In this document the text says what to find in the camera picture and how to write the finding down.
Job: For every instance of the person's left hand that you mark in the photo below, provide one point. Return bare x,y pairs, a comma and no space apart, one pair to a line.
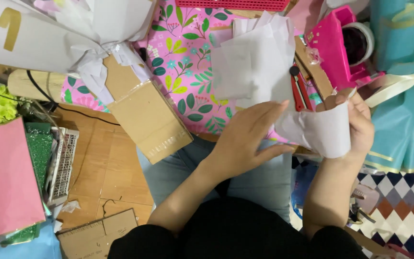
244,140

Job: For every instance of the person's right hand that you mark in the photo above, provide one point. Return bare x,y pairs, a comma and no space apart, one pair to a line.
358,124

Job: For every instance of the person's right fingers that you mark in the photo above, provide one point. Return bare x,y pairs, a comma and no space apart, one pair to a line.
352,102

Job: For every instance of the white tissue paper sheet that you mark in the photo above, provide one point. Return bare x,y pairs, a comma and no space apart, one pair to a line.
318,133

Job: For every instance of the cream satin ribbon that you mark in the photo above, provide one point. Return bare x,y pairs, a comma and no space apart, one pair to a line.
399,86

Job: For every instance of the brown cardboard strip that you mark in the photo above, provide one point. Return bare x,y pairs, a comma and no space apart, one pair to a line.
314,70

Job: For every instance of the red utility knife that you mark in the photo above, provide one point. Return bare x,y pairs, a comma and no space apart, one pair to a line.
299,91

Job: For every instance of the pink tape dispenser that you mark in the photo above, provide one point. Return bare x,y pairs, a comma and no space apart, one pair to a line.
338,48

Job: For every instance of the teal wrapping paper bouquet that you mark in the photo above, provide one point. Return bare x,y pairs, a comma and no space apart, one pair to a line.
406,86

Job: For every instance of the blue plastic bag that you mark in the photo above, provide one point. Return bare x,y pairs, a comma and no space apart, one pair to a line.
300,187

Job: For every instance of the stack of white tissue sheets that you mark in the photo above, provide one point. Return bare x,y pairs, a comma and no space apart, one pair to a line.
255,61

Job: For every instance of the checkered diamond pattern mat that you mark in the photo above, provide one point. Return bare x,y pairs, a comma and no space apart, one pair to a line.
397,212

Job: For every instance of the person's blue jeans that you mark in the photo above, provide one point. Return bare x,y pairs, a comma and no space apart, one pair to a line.
261,180

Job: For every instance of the red plastic basket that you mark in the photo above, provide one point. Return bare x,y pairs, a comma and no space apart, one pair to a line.
232,4

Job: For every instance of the pink floral wrapping paper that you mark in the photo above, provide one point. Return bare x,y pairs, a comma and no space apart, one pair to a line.
189,68

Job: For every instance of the person's black shirt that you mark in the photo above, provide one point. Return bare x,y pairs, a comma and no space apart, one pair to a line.
235,233

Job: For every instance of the brown cardboard box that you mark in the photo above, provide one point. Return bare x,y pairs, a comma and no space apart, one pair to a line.
146,111

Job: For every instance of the flat brown cardboard piece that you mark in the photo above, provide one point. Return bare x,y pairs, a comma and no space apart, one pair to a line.
95,235

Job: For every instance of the white plastic basket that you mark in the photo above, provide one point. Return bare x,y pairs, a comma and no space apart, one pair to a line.
62,165

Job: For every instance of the white wrapping paper bouquet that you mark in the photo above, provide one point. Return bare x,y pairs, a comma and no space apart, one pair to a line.
52,34

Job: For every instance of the wooden roll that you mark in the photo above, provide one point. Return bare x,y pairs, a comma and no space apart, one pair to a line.
36,84

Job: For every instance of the green glitter foam sheet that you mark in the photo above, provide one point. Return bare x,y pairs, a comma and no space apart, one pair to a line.
38,151

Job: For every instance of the yellow artificial flowers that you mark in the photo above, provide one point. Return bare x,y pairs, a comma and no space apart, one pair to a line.
0,104

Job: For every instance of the pink paper sheet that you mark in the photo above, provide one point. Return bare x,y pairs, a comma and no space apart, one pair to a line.
5,180

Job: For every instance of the light blue paper sheet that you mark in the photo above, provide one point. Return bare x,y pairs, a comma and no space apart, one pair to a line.
20,248

